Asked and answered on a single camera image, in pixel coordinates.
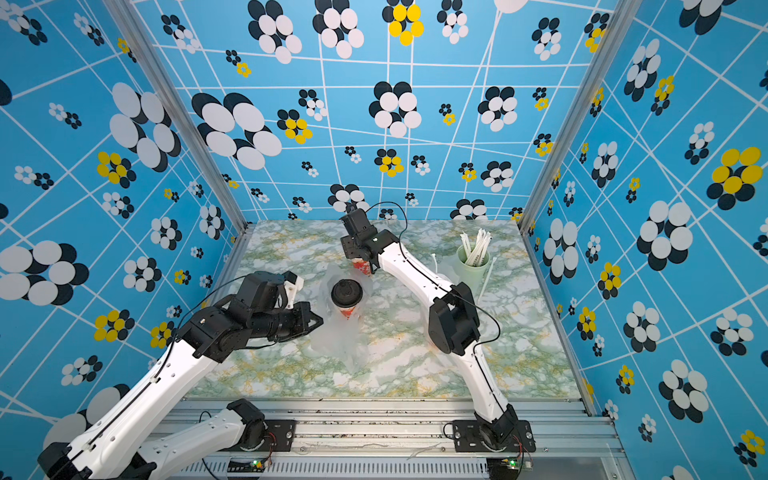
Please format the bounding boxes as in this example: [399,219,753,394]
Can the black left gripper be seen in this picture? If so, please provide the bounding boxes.
[255,299,329,340]

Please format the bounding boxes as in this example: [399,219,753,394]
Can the red cup black lid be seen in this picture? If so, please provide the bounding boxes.
[330,279,364,319]
[352,258,372,276]

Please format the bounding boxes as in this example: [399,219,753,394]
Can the translucent plastic carrier bag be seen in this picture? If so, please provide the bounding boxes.
[426,271,472,356]

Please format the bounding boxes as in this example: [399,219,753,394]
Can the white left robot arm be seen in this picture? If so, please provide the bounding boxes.
[38,271,323,479]

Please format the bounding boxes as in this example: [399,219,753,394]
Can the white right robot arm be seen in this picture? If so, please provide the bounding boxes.
[341,209,536,453]

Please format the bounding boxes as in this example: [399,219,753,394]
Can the white paper straws bundle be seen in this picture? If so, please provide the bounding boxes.
[459,229,492,267]

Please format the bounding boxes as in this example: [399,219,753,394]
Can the green straw holder cup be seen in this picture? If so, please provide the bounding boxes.
[455,246,490,290]

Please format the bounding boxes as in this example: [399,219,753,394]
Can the fallen white paper straw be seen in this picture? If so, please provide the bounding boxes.
[477,256,497,299]

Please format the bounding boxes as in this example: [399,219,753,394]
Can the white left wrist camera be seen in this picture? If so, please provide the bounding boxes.
[283,271,304,310]

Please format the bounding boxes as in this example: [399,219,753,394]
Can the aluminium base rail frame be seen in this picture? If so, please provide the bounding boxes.
[180,398,637,479]

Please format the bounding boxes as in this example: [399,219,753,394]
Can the aluminium left corner post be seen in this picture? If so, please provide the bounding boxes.
[104,1,248,235]

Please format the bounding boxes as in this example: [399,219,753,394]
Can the aluminium corner post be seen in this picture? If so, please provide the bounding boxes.
[104,1,248,235]
[519,0,641,233]

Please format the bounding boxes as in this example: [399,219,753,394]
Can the aluminium right corner post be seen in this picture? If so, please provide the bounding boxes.
[519,0,641,233]

